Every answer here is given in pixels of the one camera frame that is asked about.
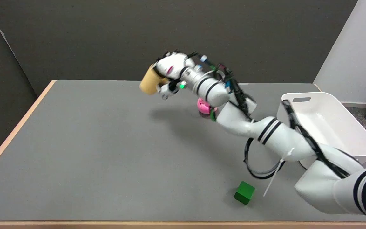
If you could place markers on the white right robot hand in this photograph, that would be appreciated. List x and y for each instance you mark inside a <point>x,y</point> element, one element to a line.
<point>173,68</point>

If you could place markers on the yellow cup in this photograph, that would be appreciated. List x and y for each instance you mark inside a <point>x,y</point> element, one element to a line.
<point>150,82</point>

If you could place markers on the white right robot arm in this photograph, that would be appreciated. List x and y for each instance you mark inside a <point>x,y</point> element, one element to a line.
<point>278,136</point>

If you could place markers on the white plastic box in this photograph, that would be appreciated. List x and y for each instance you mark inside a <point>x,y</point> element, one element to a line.
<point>329,127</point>

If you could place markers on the pink round toy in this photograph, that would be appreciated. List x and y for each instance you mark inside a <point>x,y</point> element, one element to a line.
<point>203,107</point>

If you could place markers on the green cube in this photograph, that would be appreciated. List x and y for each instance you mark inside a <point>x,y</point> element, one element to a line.
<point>244,192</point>

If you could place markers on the white zip tie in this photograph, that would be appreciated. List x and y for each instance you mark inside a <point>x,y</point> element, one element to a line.
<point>276,170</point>

